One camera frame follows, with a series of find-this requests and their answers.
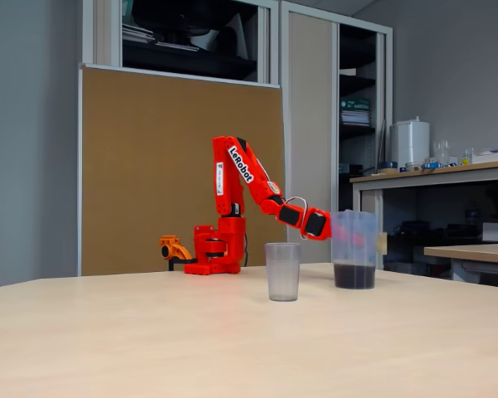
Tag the clear plastic measuring jug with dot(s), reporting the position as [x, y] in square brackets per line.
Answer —
[354, 257]

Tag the brown pin board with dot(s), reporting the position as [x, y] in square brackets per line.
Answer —
[149, 145]

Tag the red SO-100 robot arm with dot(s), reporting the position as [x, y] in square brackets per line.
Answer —
[232, 166]

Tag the green labelled box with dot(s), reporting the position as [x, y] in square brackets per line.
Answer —
[354, 104]

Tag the clear glass beaker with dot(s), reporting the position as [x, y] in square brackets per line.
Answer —
[442, 155]

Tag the wooden top side table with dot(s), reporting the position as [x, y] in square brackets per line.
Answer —
[469, 253]

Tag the clear plastic cup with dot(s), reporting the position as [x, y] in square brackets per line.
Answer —
[282, 273]

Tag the stack of papers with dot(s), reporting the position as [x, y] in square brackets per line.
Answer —
[355, 118]

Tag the grey tambour door cabinet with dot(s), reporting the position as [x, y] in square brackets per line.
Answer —
[311, 124]

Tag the orange table clamp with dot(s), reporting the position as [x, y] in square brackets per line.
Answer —
[174, 248]

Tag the stack of documents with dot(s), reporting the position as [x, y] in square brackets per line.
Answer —
[137, 35]

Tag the white folded sheet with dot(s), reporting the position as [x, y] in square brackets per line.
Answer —
[236, 37]

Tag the white flat box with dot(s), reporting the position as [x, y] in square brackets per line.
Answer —
[494, 156]

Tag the white cylindrical canister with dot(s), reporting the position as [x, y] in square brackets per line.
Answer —
[411, 145]

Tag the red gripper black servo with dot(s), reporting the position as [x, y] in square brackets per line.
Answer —
[316, 224]

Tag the black bag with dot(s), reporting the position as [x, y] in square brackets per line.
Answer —
[170, 16]

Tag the wooden top grey bench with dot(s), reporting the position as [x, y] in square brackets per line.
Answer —
[440, 179]

